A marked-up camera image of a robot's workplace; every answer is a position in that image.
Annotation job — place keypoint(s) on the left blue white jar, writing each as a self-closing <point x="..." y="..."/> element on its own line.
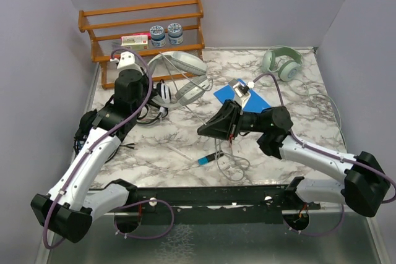
<point x="157" y="36"/>

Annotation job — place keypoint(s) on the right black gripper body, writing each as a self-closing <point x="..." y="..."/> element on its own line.
<point x="250" y="122"/>

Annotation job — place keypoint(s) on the black blue headphones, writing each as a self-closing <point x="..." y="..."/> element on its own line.
<point x="106" y="119"/>

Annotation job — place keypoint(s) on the grey white headphones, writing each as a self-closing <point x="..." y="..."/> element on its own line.
<point x="191" y="68"/>

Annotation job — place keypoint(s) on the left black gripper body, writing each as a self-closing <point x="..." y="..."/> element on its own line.
<point x="145" y="90"/>

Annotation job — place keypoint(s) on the white red box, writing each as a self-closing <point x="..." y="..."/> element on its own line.
<point x="135" y="42"/>

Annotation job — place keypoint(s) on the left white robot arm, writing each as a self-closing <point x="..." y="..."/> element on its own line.
<point x="65" y="209"/>

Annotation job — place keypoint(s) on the right blue white jar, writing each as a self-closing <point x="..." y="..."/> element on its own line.
<point x="175" y="33"/>

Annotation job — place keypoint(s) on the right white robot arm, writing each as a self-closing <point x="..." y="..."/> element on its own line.
<point x="357" y="181"/>

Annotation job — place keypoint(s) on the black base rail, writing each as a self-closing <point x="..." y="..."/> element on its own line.
<point x="211" y="205"/>

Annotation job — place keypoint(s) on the blue white jar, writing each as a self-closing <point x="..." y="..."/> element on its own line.
<point x="175" y="33"/>
<point x="157" y="36"/>

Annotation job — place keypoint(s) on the white stick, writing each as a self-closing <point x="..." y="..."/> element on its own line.
<point x="179" y="152"/>

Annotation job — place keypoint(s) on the mint green headphones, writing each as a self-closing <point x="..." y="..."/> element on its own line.
<point x="283" y="61"/>

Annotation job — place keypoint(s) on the blue black highlighter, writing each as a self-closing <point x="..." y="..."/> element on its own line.
<point x="206" y="159"/>

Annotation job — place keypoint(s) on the blue notebook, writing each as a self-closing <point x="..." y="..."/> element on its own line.
<point x="255" y="104"/>

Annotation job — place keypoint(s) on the black white headphones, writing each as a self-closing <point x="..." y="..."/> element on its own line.
<point x="161" y="90"/>

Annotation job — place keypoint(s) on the wooden shelf rack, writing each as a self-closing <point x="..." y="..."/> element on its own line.
<point x="148" y="28"/>

